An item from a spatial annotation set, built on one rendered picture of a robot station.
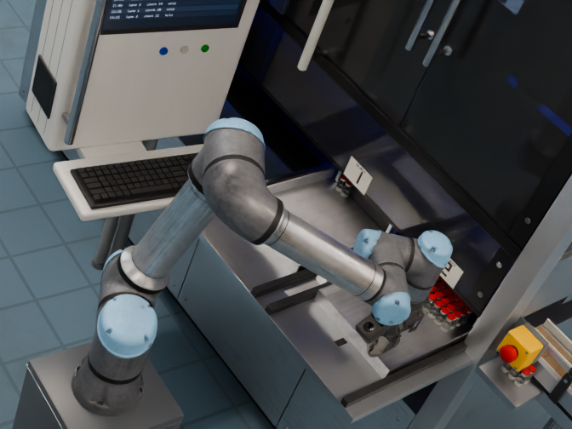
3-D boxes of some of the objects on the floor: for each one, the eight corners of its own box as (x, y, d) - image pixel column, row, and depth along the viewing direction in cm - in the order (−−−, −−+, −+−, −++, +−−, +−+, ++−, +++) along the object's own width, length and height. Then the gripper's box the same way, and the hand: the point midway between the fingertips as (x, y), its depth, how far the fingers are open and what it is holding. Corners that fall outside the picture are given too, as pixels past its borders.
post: (352, 528, 316) (775, -116, 183) (365, 544, 313) (803, -98, 180) (336, 537, 312) (757, -115, 179) (349, 554, 309) (786, -96, 176)
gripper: (439, 299, 230) (402, 361, 243) (412, 270, 234) (377, 333, 247) (412, 310, 225) (375, 373, 238) (385, 280, 229) (351, 344, 242)
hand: (369, 352), depth 240 cm, fingers closed, pressing on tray
